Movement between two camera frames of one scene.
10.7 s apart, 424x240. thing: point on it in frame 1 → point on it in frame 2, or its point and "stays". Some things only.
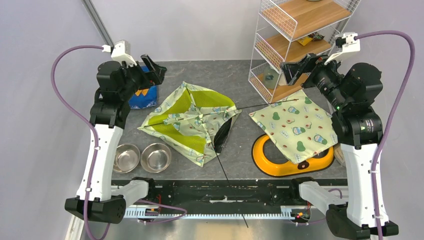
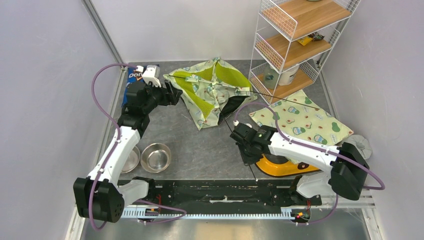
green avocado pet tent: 196,122 → 211,90
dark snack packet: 316,36 stays
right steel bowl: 155,157 stays
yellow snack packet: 305,40 stays
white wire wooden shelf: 292,28 stays
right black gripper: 311,62 → 248,160
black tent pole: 212,146 → 232,131
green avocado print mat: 298,125 stays
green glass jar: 270,77 stays
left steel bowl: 127,157 stays
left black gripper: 156,76 → 171,98
